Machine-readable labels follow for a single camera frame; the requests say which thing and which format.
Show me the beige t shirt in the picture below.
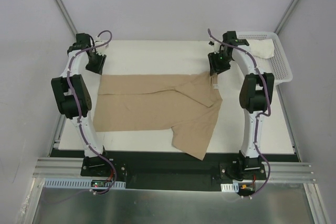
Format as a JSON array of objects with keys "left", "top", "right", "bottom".
[{"left": 93, "top": 71, "right": 222, "bottom": 160}]

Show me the white plastic basket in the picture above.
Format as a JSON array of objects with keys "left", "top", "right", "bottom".
[{"left": 237, "top": 31, "right": 293, "bottom": 86}]

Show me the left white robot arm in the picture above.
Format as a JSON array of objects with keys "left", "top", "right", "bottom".
[{"left": 51, "top": 33, "right": 106, "bottom": 158}]

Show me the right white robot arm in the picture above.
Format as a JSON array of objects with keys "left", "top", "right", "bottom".
[{"left": 208, "top": 31, "right": 275, "bottom": 181}]

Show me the rolled white t shirt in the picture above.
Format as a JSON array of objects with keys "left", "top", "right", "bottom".
[{"left": 247, "top": 39, "right": 275, "bottom": 59}]

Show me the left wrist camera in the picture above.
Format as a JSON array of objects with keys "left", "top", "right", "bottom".
[{"left": 94, "top": 40, "right": 109, "bottom": 52}]

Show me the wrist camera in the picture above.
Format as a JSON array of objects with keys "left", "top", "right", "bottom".
[
  {"left": 94, "top": 40, "right": 109, "bottom": 52},
  {"left": 208, "top": 41, "right": 221, "bottom": 54}
]

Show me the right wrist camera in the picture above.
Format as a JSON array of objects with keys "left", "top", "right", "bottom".
[{"left": 208, "top": 41, "right": 221, "bottom": 54}]

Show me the left aluminium frame post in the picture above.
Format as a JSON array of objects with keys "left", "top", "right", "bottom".
[{"left": 54, "top": 0, "right": 78, "bottom": 41}]

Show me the aluminium frame post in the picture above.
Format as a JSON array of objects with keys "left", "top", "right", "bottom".
[
  {"left": 274, "top": 0, "right": 301, "bottom": 35},
  {"left": 54, "top": 0, "right": 78, "bottom": 41}
]

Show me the right aluminium frame post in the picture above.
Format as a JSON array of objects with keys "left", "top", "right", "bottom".
[{"left": 274, "top": 0, "right": 301, "bottom": 35}]

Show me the aluminium front rail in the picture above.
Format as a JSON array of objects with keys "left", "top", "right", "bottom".
[{"left": 33, "top": 157, "right": 317, "bottom": 184}]

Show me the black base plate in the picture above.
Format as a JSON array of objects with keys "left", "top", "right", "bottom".
[{"left": 80, "top": 151, "right": 266, "bottom": 191}]

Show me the right white cable duct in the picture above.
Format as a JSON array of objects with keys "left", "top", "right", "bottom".
[{"left": 220, "top": 183, "right": 239, "bottom": 193}]

